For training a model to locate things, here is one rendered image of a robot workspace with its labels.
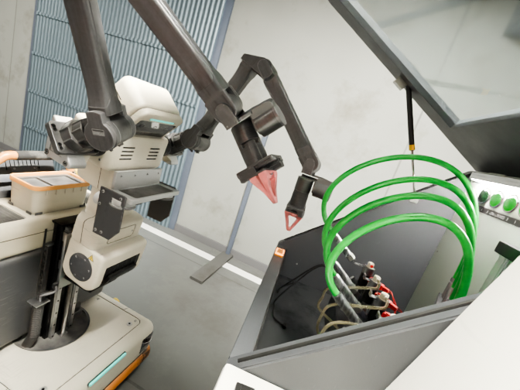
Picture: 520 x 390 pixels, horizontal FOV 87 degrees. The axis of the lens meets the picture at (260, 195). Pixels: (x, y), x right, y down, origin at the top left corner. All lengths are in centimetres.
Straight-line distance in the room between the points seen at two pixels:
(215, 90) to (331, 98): 207
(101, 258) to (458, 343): 97
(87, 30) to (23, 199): 75
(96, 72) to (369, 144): 220
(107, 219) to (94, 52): 48
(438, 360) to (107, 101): 79
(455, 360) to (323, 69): 247
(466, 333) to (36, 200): 126
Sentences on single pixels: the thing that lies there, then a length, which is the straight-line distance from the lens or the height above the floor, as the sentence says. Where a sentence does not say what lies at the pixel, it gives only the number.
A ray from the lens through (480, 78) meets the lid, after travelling 85.
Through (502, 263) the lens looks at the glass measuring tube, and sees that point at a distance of 87.
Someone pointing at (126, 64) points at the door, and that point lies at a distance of 358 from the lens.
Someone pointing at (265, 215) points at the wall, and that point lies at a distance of 275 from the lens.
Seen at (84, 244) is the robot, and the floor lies 82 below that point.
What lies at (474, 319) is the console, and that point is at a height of 122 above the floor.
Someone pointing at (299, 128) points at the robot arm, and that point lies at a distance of 98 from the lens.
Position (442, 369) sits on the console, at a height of 115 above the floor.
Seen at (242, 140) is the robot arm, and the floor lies 132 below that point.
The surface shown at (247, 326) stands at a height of 95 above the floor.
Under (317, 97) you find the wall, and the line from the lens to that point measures 265.
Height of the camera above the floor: 136
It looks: 13 degrees down
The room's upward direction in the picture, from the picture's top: 18 degrees clockwise
